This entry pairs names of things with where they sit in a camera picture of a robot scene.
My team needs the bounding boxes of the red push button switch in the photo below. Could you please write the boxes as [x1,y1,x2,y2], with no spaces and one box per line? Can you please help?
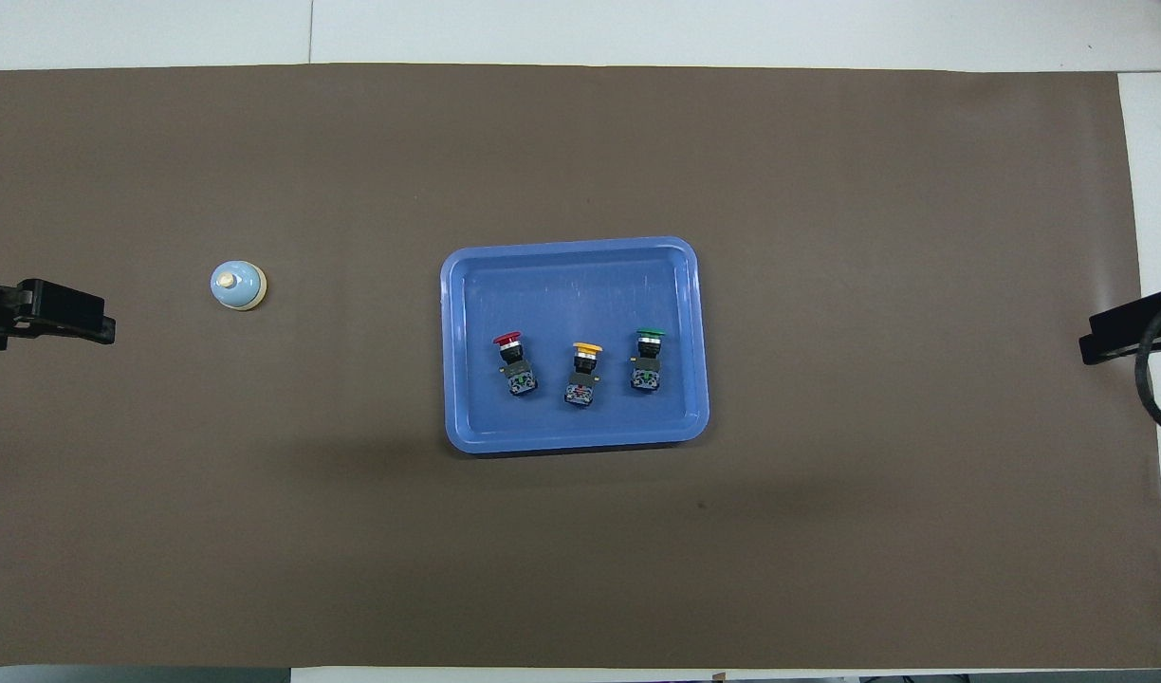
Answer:
[491,330,540,398]

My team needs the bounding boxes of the green push button switch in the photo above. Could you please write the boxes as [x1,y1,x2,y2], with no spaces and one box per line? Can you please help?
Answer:
[630,326,668,395]

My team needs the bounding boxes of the blue plastic tray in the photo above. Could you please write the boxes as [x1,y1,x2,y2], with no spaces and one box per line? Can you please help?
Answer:
[439,236,711,455]

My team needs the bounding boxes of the brown table mat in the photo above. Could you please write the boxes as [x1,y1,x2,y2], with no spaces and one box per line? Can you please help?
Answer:
[0,63,1161,670]

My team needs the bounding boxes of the yellow push button switch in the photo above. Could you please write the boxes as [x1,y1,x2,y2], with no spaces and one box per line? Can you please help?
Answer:
[563,341,605,409]

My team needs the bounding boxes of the light blue desk bell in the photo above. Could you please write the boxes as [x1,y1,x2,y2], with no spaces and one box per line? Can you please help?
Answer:
[210,260,268,313]

